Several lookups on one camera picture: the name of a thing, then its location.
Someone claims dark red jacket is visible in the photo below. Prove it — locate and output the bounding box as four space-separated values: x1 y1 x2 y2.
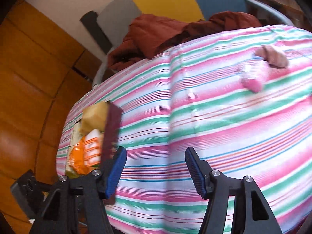
107 11 262 71

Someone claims orange plastic rack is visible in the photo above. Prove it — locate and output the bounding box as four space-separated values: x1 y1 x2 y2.
82 129 103 167

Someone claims grey yellow blue chair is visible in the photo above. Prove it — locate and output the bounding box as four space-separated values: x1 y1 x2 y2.
92 0 296 88

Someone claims striped pink green tablecloth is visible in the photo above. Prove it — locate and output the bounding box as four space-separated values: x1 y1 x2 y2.
56 25 311 233

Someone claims yellow sponge block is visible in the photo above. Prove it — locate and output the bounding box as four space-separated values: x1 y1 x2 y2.
79 101 109 136

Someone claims gold metal tin box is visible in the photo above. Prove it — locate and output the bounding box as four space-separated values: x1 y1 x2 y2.
64 101 123 205

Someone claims orange snack bag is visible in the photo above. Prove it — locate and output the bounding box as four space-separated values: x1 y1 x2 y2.
68 142 95 175

